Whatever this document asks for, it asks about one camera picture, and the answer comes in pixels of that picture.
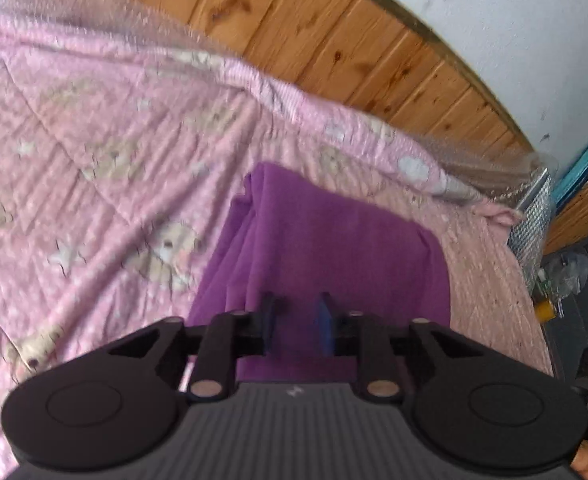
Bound pink bear print blanket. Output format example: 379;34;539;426
0;12;554;480

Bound purple fleece pants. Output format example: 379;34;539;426
186;161;453;384

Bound clear bubble wrap sheet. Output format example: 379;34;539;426
0;0;557;293

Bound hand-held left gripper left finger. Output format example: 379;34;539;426
108;292;277;403

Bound wooden plank board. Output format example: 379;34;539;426
0;0;538;161

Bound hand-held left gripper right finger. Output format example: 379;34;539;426
315;292;476;403

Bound clear plastic bag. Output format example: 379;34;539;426
541;252;588;297

